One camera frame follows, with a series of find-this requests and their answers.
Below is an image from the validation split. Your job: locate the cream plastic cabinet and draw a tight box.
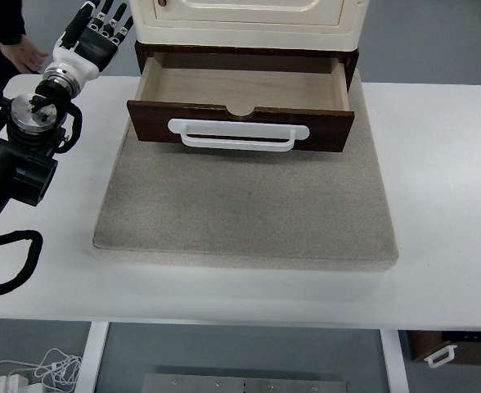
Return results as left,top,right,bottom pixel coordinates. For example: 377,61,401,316
130,0,369,52

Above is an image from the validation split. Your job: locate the white drawer handle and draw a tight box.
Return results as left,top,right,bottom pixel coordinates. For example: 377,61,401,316
168,118,310,152

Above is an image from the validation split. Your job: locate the brown box with white handle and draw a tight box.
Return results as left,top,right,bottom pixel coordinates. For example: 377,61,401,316
407,330,481,368

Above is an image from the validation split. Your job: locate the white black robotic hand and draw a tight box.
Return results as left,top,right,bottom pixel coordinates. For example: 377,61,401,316
43,0,133,80

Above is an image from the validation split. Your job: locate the black sleeved arm cable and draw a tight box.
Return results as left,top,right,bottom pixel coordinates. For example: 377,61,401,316
0,229,44,296

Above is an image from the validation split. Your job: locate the white power adapter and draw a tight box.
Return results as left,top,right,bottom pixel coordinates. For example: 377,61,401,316
0,374,29,393

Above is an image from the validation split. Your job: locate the grey fabric pad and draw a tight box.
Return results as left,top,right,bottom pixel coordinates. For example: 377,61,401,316
92,76,398,271

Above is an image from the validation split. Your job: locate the dark wooden drawer frame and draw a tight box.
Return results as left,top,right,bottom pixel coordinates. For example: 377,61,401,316
134,40,359,89

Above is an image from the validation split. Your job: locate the white cable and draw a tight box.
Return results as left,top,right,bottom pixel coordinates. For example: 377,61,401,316
0,348,83,393

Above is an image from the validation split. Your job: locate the dark wooden drawer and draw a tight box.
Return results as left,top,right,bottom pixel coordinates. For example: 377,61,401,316
127,52,355,152

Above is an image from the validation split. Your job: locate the grey metal base plate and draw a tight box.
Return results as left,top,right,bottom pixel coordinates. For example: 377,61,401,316
142,373,348,393

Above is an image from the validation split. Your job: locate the person's bare hand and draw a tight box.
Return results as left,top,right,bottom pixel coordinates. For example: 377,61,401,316
0,34,49,74

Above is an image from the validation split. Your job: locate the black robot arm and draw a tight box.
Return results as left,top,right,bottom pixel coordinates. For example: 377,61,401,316
0,1,133,246

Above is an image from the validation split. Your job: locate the white table leg frame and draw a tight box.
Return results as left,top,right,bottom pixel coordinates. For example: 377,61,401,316
74,322,410,393

